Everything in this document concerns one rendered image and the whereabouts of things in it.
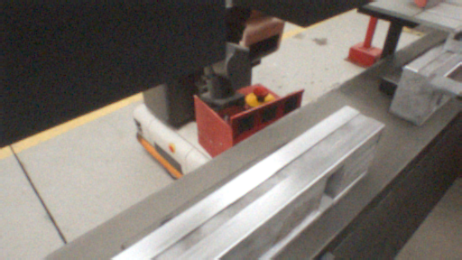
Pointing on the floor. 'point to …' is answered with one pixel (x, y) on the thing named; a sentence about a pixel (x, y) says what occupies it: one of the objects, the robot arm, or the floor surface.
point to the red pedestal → (369, 54)
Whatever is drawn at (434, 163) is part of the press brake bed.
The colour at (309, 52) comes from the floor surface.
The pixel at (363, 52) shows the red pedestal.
